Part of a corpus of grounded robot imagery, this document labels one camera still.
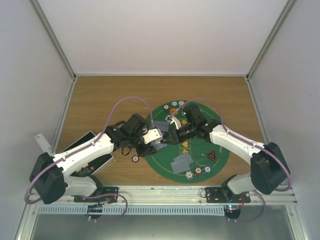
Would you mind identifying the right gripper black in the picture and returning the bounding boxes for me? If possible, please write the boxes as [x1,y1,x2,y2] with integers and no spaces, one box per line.
[160,123,196,145]

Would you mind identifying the red black chip stack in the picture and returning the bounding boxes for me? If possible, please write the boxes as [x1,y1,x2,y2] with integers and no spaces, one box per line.
[131,155,140,163]

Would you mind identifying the dealt card small blind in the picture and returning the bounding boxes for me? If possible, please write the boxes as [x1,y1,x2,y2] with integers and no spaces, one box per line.
[153,121,170,133]

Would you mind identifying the dealt cards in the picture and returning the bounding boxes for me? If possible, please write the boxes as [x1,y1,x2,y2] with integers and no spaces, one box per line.
[173,152,194,164]

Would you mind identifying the clear acrylic dealer button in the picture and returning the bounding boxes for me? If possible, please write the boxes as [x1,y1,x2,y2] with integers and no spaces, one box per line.
[194,154,208,167]

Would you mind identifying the red black triangle all-in marker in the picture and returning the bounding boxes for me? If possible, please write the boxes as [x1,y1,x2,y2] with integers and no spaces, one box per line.
[206,150,217,162]

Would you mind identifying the orange big blind button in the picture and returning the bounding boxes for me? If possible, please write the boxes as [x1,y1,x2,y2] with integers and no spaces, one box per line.
[169,108,177,115]

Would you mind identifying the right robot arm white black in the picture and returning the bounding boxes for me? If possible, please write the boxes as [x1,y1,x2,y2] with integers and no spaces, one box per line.
[165,104,291,203]

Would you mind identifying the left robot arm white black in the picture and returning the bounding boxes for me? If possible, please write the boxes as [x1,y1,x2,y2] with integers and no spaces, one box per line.
[29,113,163,204]

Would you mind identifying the green round poker mat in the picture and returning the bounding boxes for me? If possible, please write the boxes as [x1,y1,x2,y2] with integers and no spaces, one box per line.
[144,101,230,184]

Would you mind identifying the black aluminium poker case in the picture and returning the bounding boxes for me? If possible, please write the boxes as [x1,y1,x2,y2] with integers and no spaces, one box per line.
[62,130,115,177]

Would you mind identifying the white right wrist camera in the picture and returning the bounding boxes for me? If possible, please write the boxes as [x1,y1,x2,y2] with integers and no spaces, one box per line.
[165,115,182,130]

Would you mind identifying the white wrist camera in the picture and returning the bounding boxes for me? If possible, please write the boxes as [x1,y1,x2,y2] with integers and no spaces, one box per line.
[143,128,163,145]
[165,115,182,130]

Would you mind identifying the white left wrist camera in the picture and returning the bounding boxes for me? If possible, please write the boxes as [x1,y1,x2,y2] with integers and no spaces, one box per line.
[143,128,163,145]

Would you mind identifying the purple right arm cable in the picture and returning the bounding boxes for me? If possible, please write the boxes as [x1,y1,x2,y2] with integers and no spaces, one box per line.
[171,98,292,192]

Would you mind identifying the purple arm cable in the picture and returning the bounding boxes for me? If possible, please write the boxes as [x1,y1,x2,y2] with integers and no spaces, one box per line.
[24,96,156,205]
[171,98,292,192]

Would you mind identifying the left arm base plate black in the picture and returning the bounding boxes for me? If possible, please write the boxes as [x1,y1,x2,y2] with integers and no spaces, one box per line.
[73,186,119,205]

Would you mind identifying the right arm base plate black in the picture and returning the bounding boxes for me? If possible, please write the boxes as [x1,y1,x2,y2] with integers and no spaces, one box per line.
[200,186,251,204]

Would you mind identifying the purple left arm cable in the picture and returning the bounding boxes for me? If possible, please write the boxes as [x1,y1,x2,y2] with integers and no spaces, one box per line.
[24,96,156,205]

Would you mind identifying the grey slotted cable duct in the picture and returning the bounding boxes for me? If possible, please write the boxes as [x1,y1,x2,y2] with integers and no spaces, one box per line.
[37,204,225,216]

